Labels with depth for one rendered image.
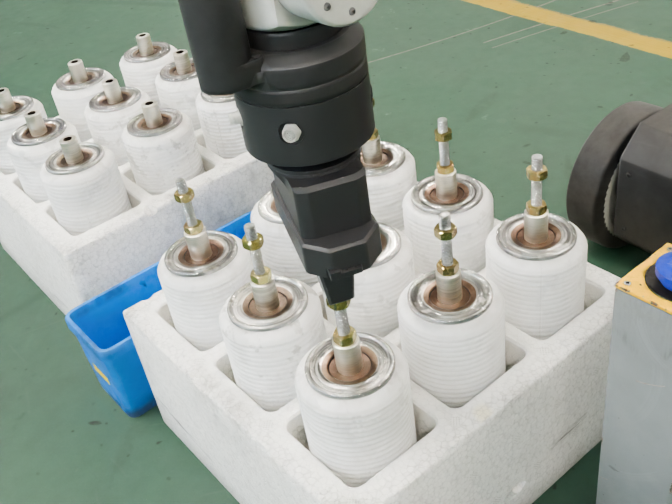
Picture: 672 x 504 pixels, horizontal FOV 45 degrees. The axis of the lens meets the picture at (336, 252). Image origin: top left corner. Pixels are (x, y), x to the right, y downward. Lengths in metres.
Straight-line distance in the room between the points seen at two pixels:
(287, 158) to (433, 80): 1.21
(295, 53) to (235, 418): 0.38
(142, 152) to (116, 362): 0.29
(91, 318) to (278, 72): 0.64
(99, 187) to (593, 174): 0.63
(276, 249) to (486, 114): 0.78
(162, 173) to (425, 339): 0.52
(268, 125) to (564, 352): 0.40
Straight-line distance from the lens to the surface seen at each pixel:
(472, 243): 0.86
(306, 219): 0.53
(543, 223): 0.78
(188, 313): 0.84
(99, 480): 1.01
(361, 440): 0.67
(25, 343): 1.24
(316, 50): 0.49
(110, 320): 1.08
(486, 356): 0.73
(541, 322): 0.81
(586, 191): 1.10
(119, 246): 1.08
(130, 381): 1.02
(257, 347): 0.73
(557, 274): 0.78
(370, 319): 0.80
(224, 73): 0.48
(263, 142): 0.52
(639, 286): 0.65
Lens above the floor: 0.72
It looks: 36 degrees down
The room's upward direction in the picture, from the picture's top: 9 degrees counter-clockwise
